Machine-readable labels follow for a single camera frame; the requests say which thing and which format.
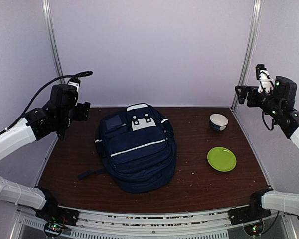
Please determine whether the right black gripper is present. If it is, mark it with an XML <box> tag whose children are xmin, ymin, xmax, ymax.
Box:
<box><xmin>235</xmin><ymin>85</ymin><xmax>282</xmax><ymax>118</ymax></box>

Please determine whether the navy blue backpack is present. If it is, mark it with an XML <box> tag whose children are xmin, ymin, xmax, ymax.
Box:
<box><xmin>77</xmin><ymin>103</ymin><xmax>177</xmax><ymax>194</ymax></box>

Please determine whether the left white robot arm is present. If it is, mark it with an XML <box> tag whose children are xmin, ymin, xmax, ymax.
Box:
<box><xmin>0</xmin><ymin>78</ymin><xmax>90</xmax><ymax>221</ymax></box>

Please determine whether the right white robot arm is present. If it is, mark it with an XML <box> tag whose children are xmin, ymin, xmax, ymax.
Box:
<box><xmin>235</xmin><ymin>74</ymin><xmax>299</xmax><ymax>220</ymax></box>

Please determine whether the white teal bowl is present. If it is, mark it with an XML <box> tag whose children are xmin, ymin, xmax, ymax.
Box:
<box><xmin>209</xmin><ymin>114</ymin><xmax>229</xmax><ymax>132</ymax></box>

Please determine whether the green plate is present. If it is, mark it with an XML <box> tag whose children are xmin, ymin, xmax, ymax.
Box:
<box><xmin>207</xmin><ymin>147</ymin><xmax>237</xmax><ymax>172</ymax></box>

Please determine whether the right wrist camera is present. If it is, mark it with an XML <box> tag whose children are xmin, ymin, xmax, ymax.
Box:
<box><xmin>255</xmin><ymin>64</ymin><xmax>274</xmax><ymax>93</ymax></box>

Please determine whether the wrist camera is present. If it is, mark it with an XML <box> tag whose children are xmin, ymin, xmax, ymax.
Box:
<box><xmin>255</xmin><ymin>64</ymin><xmax>274</xmax><ymax>93</ymax></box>
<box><xmin>67</xmin><ymin>78</ymin><xmax>81</xmax><ymax>92</ymax></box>

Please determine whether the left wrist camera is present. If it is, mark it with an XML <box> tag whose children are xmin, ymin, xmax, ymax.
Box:
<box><xmin>67</xmin><ymin>78</ymin><xmax>81</xmax><ymax>92</ymax></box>

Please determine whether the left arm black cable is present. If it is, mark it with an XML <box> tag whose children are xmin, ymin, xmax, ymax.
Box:
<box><xmin>4</xmin><ymin>70</ymin><xmax>94</xmax><ymax>130</ymax></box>

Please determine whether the right aluminium corner post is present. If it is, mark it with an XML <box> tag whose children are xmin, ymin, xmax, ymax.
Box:
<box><xmin>231</xmin><ymin>0</ymin><xmax>262</xmax><ymax>112</ymax></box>

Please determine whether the aluminium corner post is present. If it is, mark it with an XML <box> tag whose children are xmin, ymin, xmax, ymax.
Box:
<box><xmin>41</xmin><ymin>0</ymin><xmax>74</xmax><ymax>112</ymax></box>
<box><xmin>231</xmin><ymin>0</ymin><xmax>262</xmax><ymax>112</ymax></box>

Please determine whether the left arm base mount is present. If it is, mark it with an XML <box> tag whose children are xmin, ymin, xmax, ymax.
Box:
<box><xmin>34</xmin><ymin>201</ymin><xmax>79</xmax><ymax>239</ymax></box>

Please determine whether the aluminium front rail frame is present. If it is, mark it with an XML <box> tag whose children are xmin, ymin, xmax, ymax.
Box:
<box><xmin>11</xmin><ymin>195</ymin><xmax>299</xmax><ymax>239</ymax></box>

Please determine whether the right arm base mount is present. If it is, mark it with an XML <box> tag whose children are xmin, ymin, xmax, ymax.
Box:
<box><xmin>228</xmin><ymin>198</ymin><xmax>271</xmax><ymax>238</ymax></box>

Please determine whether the left aluminium corner post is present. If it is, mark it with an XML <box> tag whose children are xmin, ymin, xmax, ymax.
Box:
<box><xmin>41</xmin><ymin>0</ymin><xmax>74</xmax><ymax>112</ymax></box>

